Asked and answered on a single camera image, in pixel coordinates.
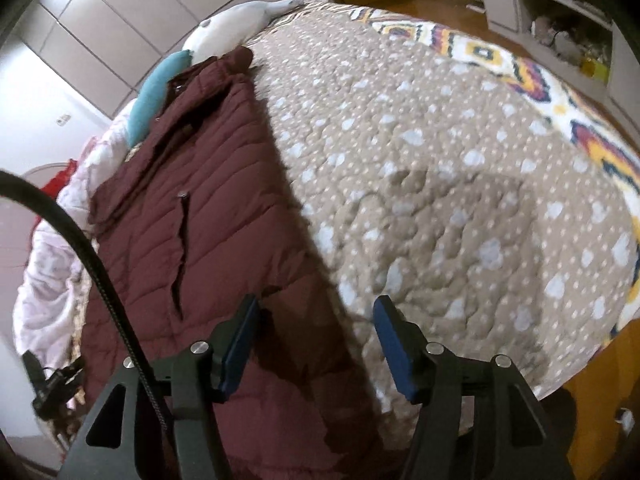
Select teal pillow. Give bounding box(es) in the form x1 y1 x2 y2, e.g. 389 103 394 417
131 51 193 141

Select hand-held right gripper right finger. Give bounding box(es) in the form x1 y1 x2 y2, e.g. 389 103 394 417
372 295 576 480

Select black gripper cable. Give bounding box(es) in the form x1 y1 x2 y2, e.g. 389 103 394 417
0 170 168 433

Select beige dotted quilt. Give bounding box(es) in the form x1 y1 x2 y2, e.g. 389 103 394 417
245 7 640 426

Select white shelf unit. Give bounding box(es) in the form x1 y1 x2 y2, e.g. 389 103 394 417
472 0 640 121

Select pink fleece blanket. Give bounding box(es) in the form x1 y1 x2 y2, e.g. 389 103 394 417
12 100 141 401

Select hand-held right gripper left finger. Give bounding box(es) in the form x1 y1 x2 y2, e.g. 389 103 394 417
57 294 262 480

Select geometric patterned blanket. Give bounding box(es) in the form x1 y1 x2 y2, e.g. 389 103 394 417
350 5 640 321

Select red cloth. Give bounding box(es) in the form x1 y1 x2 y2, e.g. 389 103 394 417
40 159 81 198

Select white plush pillow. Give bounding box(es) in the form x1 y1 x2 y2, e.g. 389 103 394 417
182 0 306 63

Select beige wardrobe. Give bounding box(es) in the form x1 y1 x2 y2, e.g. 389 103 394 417
37 0 321 121

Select maroon quilted blanket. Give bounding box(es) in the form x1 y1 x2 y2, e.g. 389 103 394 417
75 46 401 480

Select round beige headboard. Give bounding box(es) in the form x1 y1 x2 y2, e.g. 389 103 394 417
0 160 76 271

